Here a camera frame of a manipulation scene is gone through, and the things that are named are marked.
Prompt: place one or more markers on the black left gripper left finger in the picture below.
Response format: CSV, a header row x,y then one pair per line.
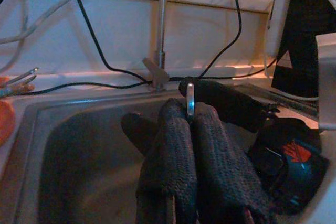
x,y
168,161

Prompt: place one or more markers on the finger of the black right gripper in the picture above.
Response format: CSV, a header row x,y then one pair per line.
x,y
139,130
231,103

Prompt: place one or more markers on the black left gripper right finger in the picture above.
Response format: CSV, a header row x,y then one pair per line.
x,y
225,166

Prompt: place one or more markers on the silver metal cutlery piece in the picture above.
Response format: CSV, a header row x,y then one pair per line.
x,y
27,79
21,88
190,98
30,72

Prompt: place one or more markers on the dark steel kitchen sink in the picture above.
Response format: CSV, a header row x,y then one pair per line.
x,y
86,155

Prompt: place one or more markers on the chrome sink faucet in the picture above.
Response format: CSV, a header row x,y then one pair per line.
x,y
162,24

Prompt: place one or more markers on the orange plastic bowl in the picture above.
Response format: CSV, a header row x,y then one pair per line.
x,y
5,121

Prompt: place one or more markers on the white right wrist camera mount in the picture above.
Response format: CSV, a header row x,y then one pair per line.
x,y
326,82

